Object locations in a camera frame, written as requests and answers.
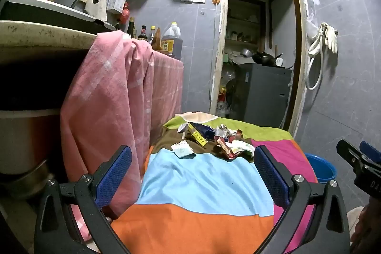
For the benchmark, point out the large metal bowl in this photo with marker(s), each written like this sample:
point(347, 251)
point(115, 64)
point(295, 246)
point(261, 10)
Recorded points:
point(26, 182)

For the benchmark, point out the large metal pot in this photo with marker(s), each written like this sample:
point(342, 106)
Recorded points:
point(23, 141)

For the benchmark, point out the red bag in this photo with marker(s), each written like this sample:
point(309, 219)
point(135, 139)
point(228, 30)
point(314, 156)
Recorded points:
point(125, 14)

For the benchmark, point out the white holder box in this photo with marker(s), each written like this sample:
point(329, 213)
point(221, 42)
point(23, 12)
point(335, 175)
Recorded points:
point(116, 1)

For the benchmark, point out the white rubber glove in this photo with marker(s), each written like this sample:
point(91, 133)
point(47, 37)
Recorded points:
point(332, 39)

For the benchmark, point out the blue plastic bucket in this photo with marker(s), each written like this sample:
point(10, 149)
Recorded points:
point(323, 170)

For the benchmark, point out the tall dark bottle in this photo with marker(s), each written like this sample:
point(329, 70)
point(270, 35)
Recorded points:
point(131, 29)

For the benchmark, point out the red wrapper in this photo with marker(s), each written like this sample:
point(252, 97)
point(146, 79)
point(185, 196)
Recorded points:
point(223, 147)

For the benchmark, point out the small metal bowl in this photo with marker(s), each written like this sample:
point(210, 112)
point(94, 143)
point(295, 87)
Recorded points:
point(246, 52)

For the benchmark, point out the large oil jug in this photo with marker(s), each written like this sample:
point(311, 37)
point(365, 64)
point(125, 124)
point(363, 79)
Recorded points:
point(171, 41)

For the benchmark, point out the white plastic bag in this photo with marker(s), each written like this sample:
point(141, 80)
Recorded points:
point(221, 103)

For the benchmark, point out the blue wrapper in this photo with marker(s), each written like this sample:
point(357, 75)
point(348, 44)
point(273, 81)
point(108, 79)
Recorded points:
point(209, 131)

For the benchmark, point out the silver wrapper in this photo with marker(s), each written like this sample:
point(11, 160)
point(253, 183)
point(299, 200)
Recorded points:
point(224, 131)

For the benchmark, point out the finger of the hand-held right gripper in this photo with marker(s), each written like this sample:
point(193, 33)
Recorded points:
point(352, 157)
point(372, 151)

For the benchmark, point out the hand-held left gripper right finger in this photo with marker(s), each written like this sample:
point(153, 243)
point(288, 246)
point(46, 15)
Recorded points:
point(271, 176)

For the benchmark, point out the pink checked cloth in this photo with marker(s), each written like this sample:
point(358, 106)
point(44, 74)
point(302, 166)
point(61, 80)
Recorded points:
point(113, 87)

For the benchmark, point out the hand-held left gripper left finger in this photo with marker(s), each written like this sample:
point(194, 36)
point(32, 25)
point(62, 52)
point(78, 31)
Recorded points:
point(114, 175)

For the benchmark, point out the colourful patchwork cloth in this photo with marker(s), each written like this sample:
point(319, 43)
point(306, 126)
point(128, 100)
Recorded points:
point(202, 179)

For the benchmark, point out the person's right hand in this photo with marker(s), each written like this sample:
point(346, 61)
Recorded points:
point(355, 219)

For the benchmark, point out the soy sauce bottle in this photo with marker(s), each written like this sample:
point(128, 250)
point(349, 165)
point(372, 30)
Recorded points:
point(143, 33)

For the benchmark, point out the grey cabinet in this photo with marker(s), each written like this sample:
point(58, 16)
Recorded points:
point(262, 93)

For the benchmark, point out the yellow box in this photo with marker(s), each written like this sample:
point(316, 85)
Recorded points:
point(198, 137)

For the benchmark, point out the white packet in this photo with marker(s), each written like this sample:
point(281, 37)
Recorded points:
point(181, 149)
point(242, 147)

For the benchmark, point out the white door frame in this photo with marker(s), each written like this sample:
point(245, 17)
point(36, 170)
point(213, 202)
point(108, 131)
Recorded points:
point(218, 63)

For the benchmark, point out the white container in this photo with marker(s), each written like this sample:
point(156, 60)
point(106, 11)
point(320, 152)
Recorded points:
point(279, 62)

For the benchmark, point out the black sink basin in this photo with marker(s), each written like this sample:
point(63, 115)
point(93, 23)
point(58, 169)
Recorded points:
point(35, 14)

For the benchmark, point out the wooden shelf unit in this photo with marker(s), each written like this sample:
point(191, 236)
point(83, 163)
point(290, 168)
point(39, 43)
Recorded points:
point(242, 41)

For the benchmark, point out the black wok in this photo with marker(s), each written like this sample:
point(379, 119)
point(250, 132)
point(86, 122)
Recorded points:
point(265, 59)

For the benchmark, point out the white towel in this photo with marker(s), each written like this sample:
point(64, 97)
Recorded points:
point(99, 1)

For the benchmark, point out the small white paper scrap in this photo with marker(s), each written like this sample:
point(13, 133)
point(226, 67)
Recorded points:
point(182, 128)

